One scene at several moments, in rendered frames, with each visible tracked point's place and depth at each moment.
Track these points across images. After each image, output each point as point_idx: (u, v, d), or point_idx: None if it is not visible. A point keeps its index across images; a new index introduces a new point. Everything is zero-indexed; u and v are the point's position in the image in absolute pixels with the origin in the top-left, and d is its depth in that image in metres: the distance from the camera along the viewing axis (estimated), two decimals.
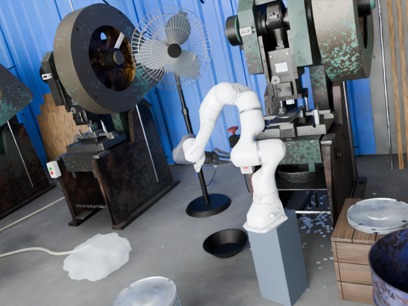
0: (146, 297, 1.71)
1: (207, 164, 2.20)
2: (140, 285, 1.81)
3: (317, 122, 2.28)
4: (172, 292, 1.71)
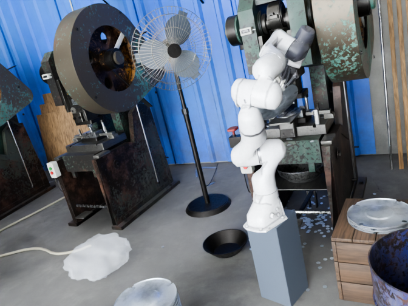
0: None
1: None
2: (291, 91, 2.19)
3: (317, 122, 2.28)
4: None
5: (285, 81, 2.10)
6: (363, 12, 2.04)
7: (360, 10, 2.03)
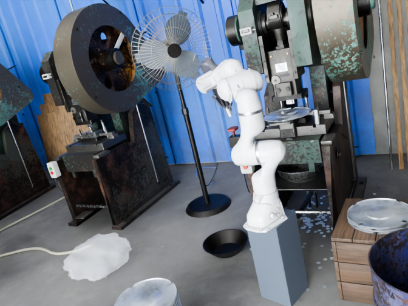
0: (284, 113, 2.36)
1: None
2: (301, 115, 2.28)
3: (317, 122, 2.28)
4: (268, 120, 2.32)
5: (227, 110, 2.38)
6: None
7: None
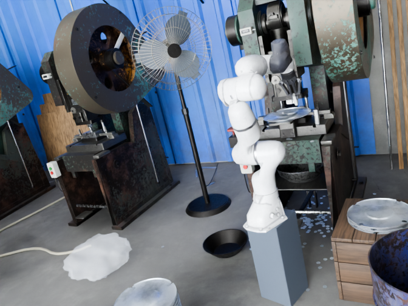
0: (288, 113, 2.34)
1: (280, 74, 2.07)
2: (283, 111, 2.46)
3: (317, 122, 2.28)
4: (308, 112, 2.30)
5: (295, 97, 2.14)
6: None
7: None
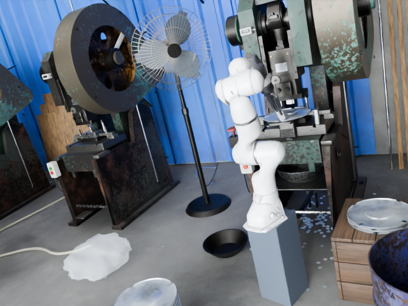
0: (286, 113, 2.37)
1: None
2: (275, 119, 2.30)
3: (317, 122, 2.28)
4: (276, 112, 2.47)
5: (277, 113, 2.21)
6: (362, 5, 2.01)
7: (359, 2, 2.01)
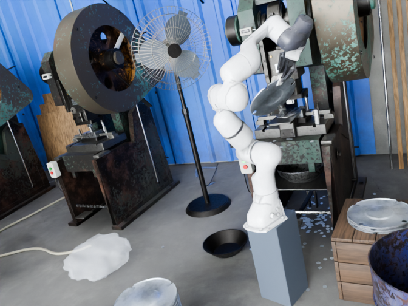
0: (272, 98, 2.13)
1: None
2: (261, 95, 2.04)
3: (317, 122, 2.28)
4: (263, 113, 2.21)
5: (282, 74, 1.99)
6: None
7: None
